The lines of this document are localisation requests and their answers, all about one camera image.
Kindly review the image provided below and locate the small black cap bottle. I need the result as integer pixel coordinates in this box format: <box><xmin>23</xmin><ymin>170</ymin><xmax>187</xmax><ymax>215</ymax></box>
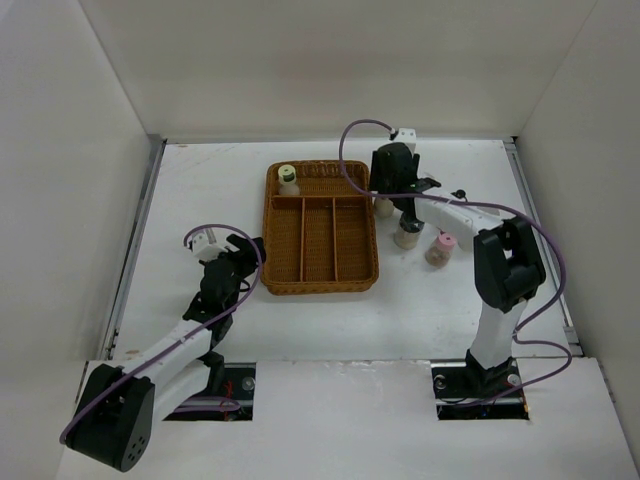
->
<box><xmin>451</xmin><ymin>189</ymin><xmax>468</xmax><ymax>203</ymax></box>

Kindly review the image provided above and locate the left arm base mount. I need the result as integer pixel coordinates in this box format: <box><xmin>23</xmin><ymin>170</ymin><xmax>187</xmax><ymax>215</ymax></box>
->
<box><xmin>165</xmin><ymin>363</ymin><xmax>257</xmax><ymax>422</ymax></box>

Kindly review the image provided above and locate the purple cable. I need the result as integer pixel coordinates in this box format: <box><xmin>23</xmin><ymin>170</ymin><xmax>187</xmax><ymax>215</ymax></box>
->
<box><xmin>58</xmin><ymin>223</ymin><xmax>266</xmax><ymax>446</ymax></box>
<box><xmin>338</xmin><ymin>118</ymin><xmax>574</xmax><ymax>406</ymax></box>

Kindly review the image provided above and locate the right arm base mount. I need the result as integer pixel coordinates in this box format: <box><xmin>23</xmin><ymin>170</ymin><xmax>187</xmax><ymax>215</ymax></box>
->
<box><xmin>431</xmin><ymin>360</ymin><xmax>529</xmax><ymax>421</ymax></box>

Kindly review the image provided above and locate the brown wicker divided tray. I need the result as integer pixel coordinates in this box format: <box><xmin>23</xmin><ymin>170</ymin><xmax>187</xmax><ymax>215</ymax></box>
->
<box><xmin>261</xmin><ymin>160</ymin><xmax>379</xmax><ymax>296</ymax></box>

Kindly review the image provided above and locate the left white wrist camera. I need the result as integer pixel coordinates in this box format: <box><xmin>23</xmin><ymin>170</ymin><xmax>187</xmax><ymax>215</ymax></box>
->
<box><xmin>186</xmin><ymin>231</ymin><xmax>222</xmax><ymax>259</ymax></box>

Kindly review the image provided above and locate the black cap salt grinder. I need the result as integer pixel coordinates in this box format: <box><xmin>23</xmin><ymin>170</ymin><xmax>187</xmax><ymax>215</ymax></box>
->
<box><xmin>374</xmin><ymin>198</ymin><xmax>395</xmax><ymax>219</ymax></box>

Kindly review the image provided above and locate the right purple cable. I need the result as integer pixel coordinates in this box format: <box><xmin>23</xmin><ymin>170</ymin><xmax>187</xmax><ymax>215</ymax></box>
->
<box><xmin>338</xmin><ymin>118</ymin><xmax>574</xmax><ymax>406</ymax></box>

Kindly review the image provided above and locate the pink cap spice jar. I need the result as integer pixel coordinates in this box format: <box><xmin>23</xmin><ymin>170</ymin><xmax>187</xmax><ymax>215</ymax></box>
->
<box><xmin>425</xmin><ymin>232</ymin><xmax>457</xmax><ymax>268</ymax></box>

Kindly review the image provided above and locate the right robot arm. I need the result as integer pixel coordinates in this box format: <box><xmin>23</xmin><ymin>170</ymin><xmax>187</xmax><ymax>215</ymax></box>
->
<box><xmin>369</xmin><ymin>142</ymin><xmax>546</xmax><ymax>398</ymax></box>

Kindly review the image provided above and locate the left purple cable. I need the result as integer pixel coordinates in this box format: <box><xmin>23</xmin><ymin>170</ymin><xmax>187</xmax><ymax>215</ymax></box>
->
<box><xmin>58</xmin><ymin>223</ymin><xmax>266</xmax><ymax>446</ymax></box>

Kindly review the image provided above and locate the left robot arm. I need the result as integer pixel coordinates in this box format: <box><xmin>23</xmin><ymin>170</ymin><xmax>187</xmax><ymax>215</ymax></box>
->
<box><xmin>59</xmin><ymin>224</ymin><xmax>267</xmax><ymax>473</ymax></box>

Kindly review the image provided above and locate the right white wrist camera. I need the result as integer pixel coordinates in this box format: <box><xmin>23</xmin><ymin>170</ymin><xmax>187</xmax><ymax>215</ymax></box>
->
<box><xmin>390</xmin><ymin>128</ymin><xmax>417</xmax><ymax>153</ymax></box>

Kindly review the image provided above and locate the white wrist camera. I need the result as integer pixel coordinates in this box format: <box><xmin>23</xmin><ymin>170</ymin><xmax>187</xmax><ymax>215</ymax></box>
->
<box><xmin>390</xmin><ymin>128</ymin><xmax>417</xmax><ymax>153</ymax></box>
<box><xmin>186</xmin><ymin>231</ymin><xmax>222</xmax><ymax>259</ymax></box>

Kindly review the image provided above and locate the yellow cap spice bottle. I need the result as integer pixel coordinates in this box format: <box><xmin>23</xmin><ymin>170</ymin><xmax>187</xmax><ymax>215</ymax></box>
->
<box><xmin>277</xmin><ymin>164</ymin><xmax>300</xmax><ymax>196</ymax></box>

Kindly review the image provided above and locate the black cap pepper jar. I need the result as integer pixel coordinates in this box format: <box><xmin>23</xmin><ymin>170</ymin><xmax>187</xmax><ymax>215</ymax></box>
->
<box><xmin>394</xmin><ymin>219</ymin><xmax>424</xmax><ymax>250</ymax></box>

